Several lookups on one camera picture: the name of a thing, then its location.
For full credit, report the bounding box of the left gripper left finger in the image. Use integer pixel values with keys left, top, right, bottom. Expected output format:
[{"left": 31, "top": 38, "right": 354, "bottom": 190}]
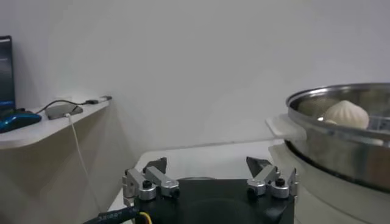
[{"left": 121, "top": 156, "right": 180, "bottom": 201}]

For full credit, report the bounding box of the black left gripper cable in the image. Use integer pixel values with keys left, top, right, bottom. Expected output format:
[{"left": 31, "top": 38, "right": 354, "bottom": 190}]
[{"left": 82, "top": 206, "right": 153, "bottom": 224}]

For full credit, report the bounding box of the white charging cable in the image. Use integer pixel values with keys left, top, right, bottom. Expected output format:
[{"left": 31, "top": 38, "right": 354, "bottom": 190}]
[{"left": 64, "top": 113, "right": 103, "bottom": 211}]

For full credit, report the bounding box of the white pleated baozi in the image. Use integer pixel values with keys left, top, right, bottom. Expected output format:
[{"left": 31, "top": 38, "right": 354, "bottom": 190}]
[{"left": 322, "top": 100, "right": 370, "bottom": 130}]

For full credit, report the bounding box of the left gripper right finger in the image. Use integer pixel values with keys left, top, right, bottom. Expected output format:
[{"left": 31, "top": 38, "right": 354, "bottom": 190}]
[{"left": 246, "top": 156, "right": 299, "bottom": 199}]

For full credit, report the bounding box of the white side table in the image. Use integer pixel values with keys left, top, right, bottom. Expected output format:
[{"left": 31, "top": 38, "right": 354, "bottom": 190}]
[{"left": 0, "top": 99, "right": 110, "bottom": 150}]

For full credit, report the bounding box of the white electric cooker base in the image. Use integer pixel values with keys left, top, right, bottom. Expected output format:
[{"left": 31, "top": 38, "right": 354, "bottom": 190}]
[{"left": 268, "top": 142, "right": 390, "bottom": 224}]

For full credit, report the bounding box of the perforated steel steamer basket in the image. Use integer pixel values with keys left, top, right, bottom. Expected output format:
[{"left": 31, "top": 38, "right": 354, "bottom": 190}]
[{"left": 264, "top": 82, "right": 390, "bottom": 194}]

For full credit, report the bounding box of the black usb adapter cable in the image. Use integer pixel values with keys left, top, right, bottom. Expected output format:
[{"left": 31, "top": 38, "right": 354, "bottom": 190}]
[{"left": 35, "top": 96, "right": 113, "bottom": 115}]

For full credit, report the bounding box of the blue computer mouse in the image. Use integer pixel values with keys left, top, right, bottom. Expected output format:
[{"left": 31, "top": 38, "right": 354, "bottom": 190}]
[{"left": 0, "top": 108, "right": 43, "bottom": 134}]

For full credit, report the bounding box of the black smartphone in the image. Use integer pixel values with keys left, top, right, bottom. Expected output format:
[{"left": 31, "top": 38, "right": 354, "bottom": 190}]
[{"left": 44, "top": 103, "right": 83, "bottom": 121}]

